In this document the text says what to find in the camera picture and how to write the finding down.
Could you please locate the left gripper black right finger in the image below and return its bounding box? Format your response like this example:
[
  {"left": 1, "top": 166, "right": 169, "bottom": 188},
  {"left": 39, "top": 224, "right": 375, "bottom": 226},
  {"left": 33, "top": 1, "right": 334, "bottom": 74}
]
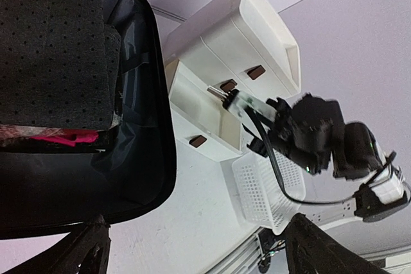
[{"left": 285, "top": 212, "right": 386, "bottom": 274}]

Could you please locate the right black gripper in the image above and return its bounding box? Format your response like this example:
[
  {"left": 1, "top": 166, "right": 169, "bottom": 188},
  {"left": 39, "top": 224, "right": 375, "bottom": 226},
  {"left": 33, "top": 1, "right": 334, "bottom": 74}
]
[{"left": 223, "top": 89, "right": 345, "bottom": 175}]

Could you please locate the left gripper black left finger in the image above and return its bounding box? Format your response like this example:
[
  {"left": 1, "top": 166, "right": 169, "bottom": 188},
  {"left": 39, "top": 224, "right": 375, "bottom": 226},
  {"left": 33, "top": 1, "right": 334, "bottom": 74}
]
[{"left": 7, "top": 214, "right": 111, "bottom": 273}]

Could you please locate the grey perfume bottle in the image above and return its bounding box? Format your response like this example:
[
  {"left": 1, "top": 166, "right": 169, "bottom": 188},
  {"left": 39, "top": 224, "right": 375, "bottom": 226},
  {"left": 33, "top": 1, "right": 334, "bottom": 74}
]
[{"left": 207, "top": 85, "right": 227, "bottom": 101}]

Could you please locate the pink cartoon child suitcase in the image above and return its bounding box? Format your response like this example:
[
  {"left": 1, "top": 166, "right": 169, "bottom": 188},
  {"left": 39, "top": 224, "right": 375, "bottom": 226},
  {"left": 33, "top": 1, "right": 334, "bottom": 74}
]
[{"left": 1, "top": 0, "right": 177, "bottom": 239}]

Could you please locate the white three-drawer storage cabinet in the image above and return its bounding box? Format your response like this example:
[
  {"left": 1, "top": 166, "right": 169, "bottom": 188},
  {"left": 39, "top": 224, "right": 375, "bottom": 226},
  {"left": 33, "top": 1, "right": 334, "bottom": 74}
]
[{"left": 162, "top": 0, "right": 301, "bottom": 162}]

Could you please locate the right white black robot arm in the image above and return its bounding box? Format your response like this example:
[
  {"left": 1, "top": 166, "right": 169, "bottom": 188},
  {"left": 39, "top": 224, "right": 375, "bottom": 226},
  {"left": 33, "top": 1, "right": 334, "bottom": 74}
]
[{"left": 222, "top": 89, "right": 410, "bottom": 223}]

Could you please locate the white perforated plastic basket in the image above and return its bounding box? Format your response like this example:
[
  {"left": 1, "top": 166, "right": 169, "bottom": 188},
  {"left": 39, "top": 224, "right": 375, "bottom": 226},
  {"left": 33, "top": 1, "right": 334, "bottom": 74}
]
[{"left": 232, "top": 153, "right": 306, "bottom": 235}]

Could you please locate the magenta folded garment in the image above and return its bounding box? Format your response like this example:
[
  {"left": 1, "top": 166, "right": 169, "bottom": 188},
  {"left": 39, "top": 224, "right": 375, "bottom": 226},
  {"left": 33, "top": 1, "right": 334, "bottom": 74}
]
[{"left": 31, "top": 131, "right": 99, "bottom": 147}]

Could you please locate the plaid folded garment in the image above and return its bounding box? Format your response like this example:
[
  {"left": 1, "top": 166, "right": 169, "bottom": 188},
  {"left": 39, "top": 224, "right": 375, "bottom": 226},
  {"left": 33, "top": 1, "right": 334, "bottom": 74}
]
[{"left": 1, "top": 124, "right": 62, "bottom": 141}]

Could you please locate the grey dotted folded garment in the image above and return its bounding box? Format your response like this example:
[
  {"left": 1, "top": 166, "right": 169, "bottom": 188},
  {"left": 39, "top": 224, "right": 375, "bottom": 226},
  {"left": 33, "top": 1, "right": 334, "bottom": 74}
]
[{"left": 1, "top": 0, "right": 119, "bottom": 131}]

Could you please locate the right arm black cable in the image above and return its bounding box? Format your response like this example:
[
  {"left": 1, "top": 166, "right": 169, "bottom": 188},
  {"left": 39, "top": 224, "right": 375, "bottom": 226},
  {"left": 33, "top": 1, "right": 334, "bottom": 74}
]
[{"left": 245, "top": 110, "right": 399, "bottom": 206}]

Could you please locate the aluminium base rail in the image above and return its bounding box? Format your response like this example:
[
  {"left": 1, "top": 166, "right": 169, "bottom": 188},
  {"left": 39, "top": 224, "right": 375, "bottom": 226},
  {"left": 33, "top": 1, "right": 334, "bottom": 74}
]
[{"left": 250, "top": 203, "right": 411, "bottom": 274}]

